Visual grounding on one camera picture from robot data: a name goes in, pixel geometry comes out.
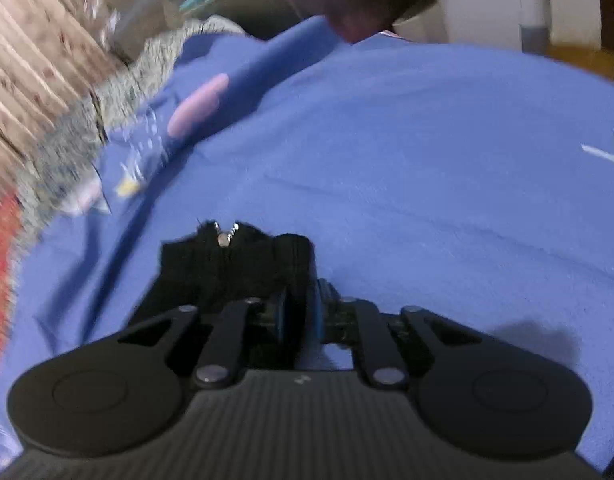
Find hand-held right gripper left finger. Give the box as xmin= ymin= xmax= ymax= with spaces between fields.
xmin=118 ymin=287 xmax=289 ymax=390

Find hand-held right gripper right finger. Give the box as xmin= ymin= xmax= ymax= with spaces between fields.
xmin=306 ymin=280 xmax=484 ymax=387

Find black pants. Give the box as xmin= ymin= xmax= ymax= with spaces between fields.
xmin=129 ymin=219 xmax=319 ymax=361

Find blue bed sheet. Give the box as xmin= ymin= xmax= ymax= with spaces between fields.
xmin=0 ymin=15 xmax=614 ymax=473

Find red patterned blanket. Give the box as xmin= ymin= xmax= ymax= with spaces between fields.
xmin=17 ymin=15 xmax=248 ymax=243

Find beige leaf print curtain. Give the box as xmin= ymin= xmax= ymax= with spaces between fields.
xmin=0 ymin=0 xmax=132 ymax=213

